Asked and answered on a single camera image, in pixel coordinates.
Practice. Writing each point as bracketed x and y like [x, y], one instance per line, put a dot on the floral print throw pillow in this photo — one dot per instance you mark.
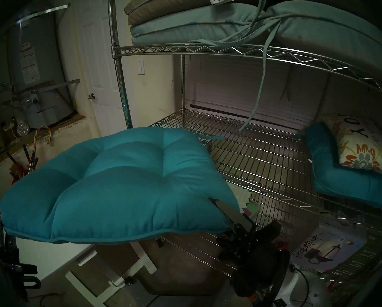
[360, 149]

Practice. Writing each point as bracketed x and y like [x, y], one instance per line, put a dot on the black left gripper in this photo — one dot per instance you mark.
[5, 271]

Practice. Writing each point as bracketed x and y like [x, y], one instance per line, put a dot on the teal tufted seat cushion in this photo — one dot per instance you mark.
[338, 181]
[114, 188]

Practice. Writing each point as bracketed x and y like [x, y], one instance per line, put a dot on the tan chair cushion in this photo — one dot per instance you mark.
[165, 2]

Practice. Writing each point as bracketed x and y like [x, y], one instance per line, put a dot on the striped candy cane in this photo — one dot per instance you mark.
[35, 137]

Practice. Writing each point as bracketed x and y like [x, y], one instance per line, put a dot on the grey water heater tank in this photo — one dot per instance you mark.
[40, 53]

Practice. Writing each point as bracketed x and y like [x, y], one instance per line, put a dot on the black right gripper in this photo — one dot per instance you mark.
[258, 264]

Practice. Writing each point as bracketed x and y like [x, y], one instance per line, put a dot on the white panel door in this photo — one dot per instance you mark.
[104, 85]

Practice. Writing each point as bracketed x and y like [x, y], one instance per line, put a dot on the crumpled aluminium foil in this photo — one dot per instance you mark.
[22, 127]

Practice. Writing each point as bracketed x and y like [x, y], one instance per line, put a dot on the white folding table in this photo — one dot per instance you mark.
[50, 255]

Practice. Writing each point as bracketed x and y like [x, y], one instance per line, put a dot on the white zigzag-edged sheet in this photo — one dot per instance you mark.
[242, 197]

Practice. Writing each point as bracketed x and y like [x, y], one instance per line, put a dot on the LED lamp box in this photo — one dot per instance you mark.
[325, 245]

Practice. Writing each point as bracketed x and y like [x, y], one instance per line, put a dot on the white wall light switch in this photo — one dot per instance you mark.
[141, 66]

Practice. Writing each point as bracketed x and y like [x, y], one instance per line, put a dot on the pink foam sheet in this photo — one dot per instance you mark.
[249, 210]

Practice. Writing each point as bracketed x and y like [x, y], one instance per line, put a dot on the pale green tied chair cushion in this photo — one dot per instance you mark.
[194, 21]

